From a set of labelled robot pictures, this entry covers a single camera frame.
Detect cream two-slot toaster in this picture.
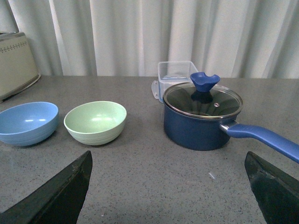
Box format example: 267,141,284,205
0,32,41,101

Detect green bowl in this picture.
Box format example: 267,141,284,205
64,101,127,146

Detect white curtain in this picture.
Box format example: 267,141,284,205
0,0,299,78

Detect blue bowl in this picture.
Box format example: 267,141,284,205
0,102,59,147

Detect glass pot lid blue knob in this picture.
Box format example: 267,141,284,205
163,72,243,119

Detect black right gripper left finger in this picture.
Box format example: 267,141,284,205
0,151,93,224

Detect clear plastic food container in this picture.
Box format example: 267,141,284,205
151,61,198,103

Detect dark blue saucepan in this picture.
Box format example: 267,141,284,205
164,103,299,162

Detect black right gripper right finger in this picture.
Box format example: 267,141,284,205
244,151,299,224

